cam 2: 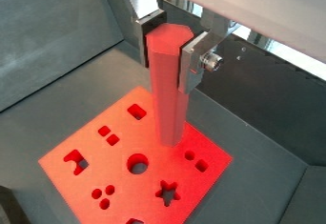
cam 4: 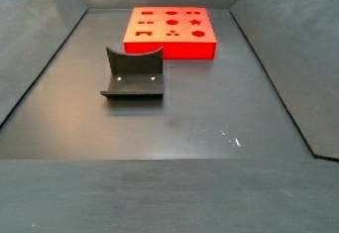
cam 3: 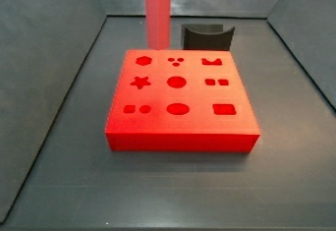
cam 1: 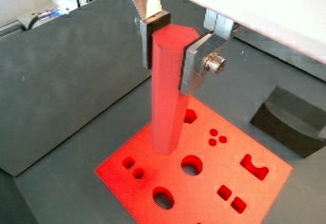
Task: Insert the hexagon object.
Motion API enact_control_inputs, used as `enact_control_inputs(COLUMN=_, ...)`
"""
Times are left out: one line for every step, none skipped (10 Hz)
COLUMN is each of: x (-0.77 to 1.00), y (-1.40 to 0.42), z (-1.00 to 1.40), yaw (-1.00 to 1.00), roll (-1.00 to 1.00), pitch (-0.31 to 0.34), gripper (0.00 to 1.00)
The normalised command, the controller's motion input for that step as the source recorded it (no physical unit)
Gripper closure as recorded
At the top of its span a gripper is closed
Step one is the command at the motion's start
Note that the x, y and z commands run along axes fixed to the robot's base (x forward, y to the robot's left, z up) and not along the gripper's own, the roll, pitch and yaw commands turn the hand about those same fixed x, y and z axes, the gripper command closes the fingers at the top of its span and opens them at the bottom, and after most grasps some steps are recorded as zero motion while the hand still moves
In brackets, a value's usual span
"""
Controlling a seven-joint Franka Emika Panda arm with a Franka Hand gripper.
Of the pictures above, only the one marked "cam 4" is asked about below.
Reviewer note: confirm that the black curved holder stand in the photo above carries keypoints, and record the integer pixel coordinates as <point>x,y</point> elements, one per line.
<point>137,74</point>

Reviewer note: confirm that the red shape-sorting block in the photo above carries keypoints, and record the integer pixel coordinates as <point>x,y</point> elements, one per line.
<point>178,29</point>

